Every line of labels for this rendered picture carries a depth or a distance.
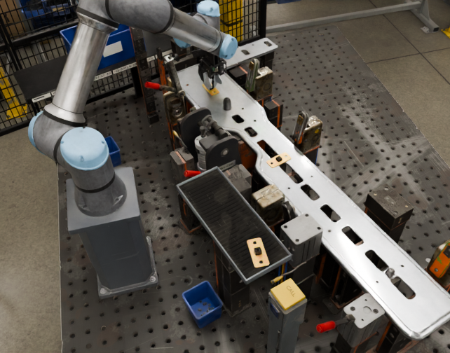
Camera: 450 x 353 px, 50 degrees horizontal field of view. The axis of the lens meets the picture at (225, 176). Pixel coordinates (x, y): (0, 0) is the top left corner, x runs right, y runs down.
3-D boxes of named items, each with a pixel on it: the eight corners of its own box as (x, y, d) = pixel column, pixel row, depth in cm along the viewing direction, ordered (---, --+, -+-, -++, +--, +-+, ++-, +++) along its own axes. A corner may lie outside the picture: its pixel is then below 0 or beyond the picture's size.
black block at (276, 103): (286, 156, 208) (291, 104, 186) (266, 166, 205) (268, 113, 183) (275, 146, 213) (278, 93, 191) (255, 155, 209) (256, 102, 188)
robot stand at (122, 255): (99, 300, 164) (67, 231, 135) (95, 251, 178) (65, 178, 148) (159, 285, 167) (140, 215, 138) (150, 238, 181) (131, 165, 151)
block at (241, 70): (256, 122, 224) (257, 71, 203) (236, 130, 220) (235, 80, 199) (245, 111, 229) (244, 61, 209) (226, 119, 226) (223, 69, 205)
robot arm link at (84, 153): (91, 197, 130) (78, 162, 120) (60, 175, 136) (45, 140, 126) (123, 171, 136) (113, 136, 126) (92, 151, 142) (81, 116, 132)
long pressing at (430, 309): (471, 305, 128) (473, 302, 126) (409, 349, 120) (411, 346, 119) (211, 59, 209) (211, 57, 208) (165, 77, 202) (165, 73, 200)
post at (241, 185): (251, 258, 173) (252, 185, 144) (240, 265, 172) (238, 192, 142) (244, 248, 176) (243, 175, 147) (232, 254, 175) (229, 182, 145)
